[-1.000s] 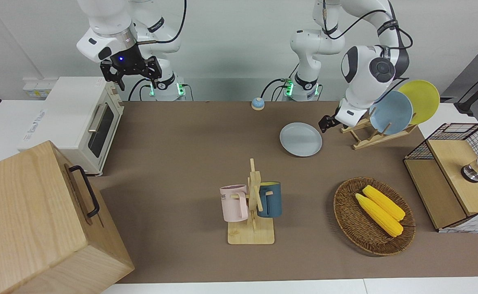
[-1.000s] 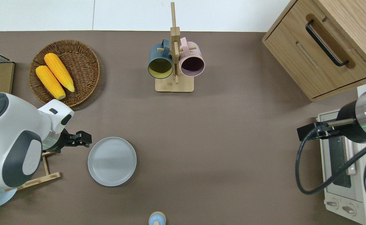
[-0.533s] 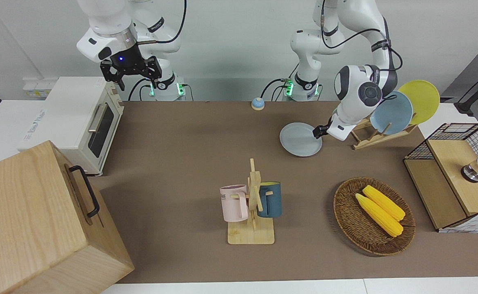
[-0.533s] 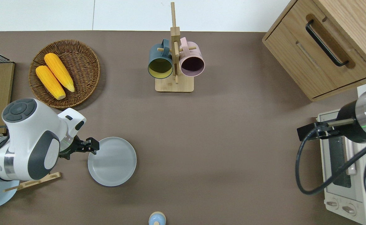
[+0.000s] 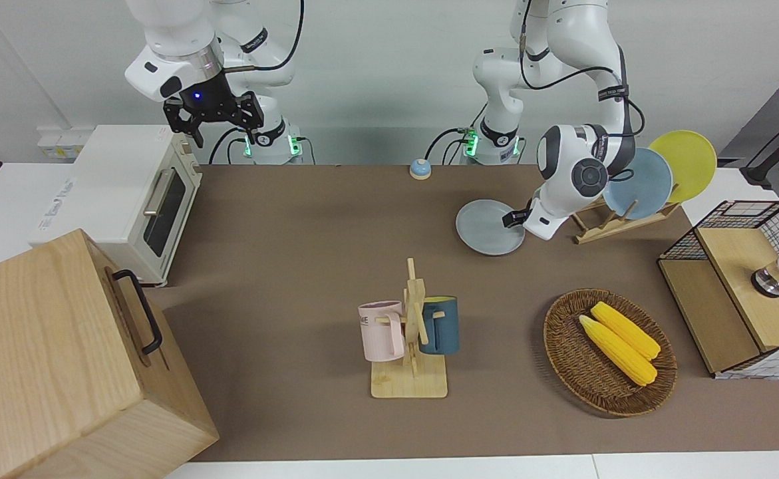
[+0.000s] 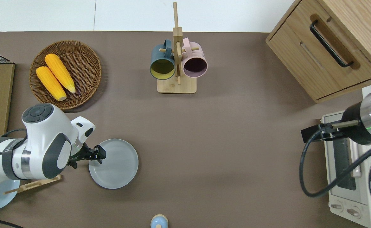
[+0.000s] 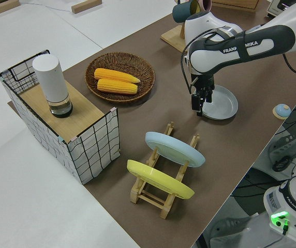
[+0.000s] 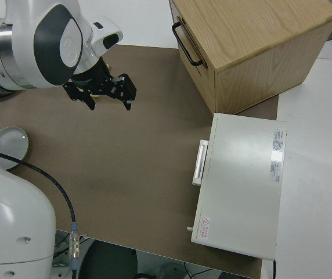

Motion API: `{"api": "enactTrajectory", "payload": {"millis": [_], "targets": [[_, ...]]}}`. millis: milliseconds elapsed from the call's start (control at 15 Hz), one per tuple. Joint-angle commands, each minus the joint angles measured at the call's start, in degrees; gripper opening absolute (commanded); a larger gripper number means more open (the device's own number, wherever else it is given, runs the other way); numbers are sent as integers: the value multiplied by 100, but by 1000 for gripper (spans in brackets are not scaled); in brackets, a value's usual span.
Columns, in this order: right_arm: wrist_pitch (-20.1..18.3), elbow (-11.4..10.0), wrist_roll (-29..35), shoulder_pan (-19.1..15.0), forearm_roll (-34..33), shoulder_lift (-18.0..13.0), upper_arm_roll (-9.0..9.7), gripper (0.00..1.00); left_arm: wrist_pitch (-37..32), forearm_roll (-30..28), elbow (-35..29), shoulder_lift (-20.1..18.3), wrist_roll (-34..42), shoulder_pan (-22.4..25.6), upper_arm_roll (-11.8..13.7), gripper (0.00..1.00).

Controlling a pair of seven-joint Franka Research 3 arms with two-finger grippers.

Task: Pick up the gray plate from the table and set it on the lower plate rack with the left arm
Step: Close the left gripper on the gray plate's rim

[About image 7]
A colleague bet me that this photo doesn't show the wooden plate rack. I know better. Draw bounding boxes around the wooden plate rack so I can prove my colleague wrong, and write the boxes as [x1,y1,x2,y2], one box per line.
[129,121,201,220]

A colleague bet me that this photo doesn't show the pink mug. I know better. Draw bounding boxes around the pink mug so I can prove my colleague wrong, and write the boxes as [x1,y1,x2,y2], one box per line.
[199,0,213,12]

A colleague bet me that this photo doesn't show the yellow plate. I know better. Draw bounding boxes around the yellow plate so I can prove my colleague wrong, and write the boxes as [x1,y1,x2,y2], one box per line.
[126,159,196,200]

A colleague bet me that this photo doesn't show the yellow corn cob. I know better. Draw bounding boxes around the yellow corn cob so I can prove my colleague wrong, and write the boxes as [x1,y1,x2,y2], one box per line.
[94,67,141,84]
[96,78,139,95]

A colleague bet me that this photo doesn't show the white toaster oven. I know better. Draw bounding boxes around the white toaster oven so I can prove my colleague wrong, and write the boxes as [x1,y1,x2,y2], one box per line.
[266,0,291,19]

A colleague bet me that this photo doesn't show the thin blue cable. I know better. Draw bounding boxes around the thin blue cable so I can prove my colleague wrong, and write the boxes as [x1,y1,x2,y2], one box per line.
[20,2,71,12]

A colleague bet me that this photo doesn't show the wooden mug tree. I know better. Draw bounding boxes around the wooden mug tree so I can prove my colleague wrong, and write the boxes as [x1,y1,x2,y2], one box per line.
[160,15,190,53]

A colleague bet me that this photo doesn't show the round wicker basket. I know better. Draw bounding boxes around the round wicker basket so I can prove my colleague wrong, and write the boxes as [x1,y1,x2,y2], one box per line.
[85,52,156,104]

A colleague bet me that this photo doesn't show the white cylinder grinder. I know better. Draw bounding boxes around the white cylinder grinder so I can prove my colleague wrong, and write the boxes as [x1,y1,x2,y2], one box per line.
[32,53,74,119]

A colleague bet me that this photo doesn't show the gray plate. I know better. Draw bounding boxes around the gray plate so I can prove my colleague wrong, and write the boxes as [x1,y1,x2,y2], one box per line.
[198,85,239,121]

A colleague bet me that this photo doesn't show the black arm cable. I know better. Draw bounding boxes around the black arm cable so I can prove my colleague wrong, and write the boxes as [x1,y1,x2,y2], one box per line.
[181,27,247,95]

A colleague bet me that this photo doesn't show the blue-topped call bell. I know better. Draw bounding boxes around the blue-topped call bell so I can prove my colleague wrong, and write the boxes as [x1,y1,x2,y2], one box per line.
[273,103,291,120]

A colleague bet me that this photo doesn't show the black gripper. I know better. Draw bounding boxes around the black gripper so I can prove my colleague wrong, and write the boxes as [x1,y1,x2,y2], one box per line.
[190,73,216,117]

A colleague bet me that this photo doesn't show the wire grid wooden shelf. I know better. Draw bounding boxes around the wire grid wooden shelf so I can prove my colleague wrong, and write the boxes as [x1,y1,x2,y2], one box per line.
[0,49,121,185]

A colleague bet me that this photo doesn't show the plain wooden block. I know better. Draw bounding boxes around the plain wooden block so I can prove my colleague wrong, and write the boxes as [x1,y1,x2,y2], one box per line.
[0,2,22,19]
[71,0,101,14]

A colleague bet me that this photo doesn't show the light blue plate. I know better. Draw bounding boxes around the light blue plate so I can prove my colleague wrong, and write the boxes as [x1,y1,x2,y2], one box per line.
[145,131,206,169]

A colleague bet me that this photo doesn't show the dark teal mug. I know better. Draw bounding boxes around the dark teal mug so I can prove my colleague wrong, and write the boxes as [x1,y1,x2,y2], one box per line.
[172,0,201,24]

